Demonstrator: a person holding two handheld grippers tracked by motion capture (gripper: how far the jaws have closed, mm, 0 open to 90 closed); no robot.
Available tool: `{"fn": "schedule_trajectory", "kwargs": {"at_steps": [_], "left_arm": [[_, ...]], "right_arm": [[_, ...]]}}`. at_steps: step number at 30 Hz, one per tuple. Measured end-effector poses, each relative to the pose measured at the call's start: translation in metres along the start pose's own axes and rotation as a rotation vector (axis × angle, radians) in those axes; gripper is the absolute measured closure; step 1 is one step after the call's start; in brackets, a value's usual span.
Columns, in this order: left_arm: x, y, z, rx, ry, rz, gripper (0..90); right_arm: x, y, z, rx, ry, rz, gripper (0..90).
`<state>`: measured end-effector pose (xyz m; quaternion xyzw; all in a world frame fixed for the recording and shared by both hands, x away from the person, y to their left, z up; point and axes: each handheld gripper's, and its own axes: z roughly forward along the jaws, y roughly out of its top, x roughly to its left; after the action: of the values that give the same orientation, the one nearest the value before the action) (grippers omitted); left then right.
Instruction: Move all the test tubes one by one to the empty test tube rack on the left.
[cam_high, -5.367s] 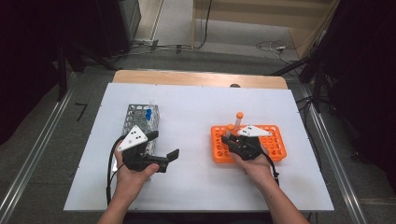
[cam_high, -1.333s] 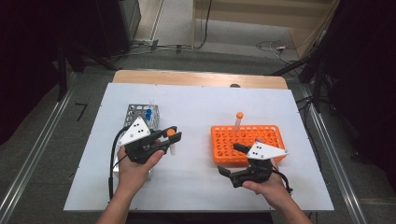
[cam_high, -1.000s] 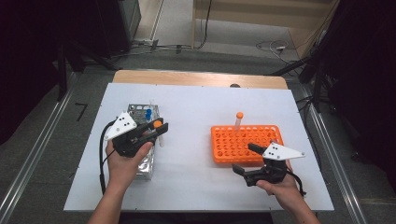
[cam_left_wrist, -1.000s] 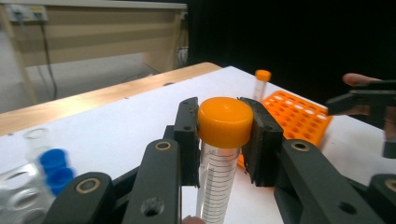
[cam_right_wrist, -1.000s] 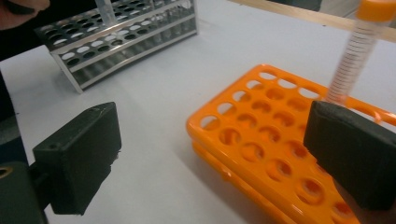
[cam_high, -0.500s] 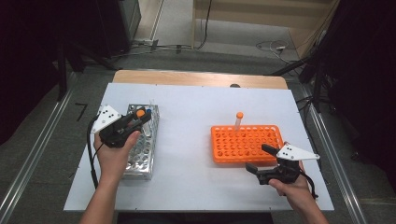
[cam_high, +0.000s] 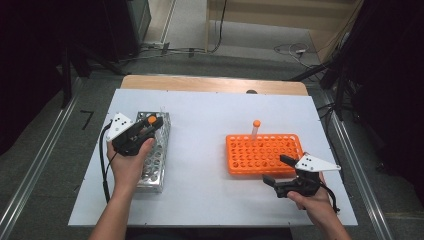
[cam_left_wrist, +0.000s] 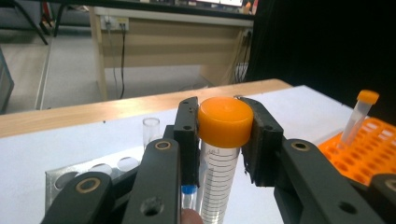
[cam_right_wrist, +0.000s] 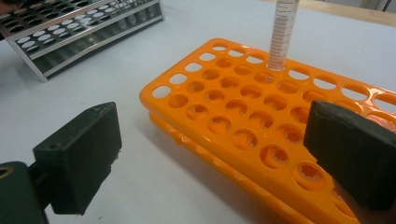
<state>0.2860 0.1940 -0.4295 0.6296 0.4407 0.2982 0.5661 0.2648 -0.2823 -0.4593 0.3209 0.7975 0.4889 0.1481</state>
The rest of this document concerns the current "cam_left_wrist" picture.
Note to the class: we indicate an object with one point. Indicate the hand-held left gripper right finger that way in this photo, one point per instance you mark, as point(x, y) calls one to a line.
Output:
point(299, 174)

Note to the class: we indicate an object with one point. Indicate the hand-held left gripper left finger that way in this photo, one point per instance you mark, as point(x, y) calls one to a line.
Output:
point(165, 174)

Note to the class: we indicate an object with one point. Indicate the blue-capped test tube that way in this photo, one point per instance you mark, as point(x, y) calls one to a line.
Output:
point(188, 190)

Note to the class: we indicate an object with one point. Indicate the orange plastic test tube rack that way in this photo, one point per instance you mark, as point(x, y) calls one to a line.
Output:
point(327, 149)

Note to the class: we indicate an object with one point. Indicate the metal test tube rack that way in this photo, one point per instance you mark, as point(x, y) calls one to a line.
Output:
point(113, 164)

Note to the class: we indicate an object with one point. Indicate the wide orange-capped test tube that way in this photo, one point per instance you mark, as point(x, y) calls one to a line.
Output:
point(224, 121)

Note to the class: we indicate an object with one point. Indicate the clear uncapped test tube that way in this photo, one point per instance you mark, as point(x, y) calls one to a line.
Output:
point(151, 130)

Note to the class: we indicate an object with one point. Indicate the slim orange-capped test tube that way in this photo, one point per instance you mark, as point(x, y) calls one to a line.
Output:
point(368, 96)

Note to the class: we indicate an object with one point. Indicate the white board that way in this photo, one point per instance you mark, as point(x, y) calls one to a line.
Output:
point(62, 146)

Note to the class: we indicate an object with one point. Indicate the beige desk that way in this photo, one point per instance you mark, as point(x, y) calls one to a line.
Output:
point(171, 46)

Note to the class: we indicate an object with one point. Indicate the black curtain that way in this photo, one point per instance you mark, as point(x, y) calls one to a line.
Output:
point(327, 40)

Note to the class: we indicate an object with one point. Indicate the black chair legs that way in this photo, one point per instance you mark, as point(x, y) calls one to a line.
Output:
point(31, 21)

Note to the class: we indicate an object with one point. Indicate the wall power outlet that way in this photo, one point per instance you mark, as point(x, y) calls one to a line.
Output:
point(114, 22)

